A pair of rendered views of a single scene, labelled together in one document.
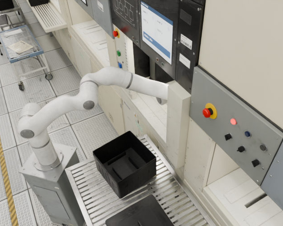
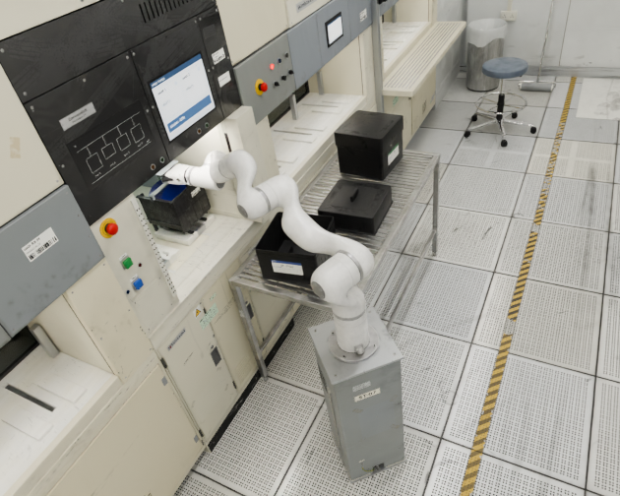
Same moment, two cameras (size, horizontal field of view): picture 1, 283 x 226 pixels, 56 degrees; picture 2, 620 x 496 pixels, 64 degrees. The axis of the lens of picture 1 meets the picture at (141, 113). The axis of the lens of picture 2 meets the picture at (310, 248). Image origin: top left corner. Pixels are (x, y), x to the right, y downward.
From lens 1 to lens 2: 241 cm
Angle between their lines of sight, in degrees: 81
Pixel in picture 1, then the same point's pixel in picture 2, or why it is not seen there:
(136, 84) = not seen: hidden behind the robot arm
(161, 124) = (215, 248)
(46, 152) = not seen: hidden behind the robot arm
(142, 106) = (190, 282)
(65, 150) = (323, 336)
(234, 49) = (244, 15)
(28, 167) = (386, 352)
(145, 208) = (335, 206)
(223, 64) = (244, 36)
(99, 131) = not seen: outside the picture
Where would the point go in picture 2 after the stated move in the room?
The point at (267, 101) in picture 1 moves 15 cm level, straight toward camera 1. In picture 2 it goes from (270, 27) to (303, 21)
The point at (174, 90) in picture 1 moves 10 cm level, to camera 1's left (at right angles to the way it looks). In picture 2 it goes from (241, 113) to (253, 120)
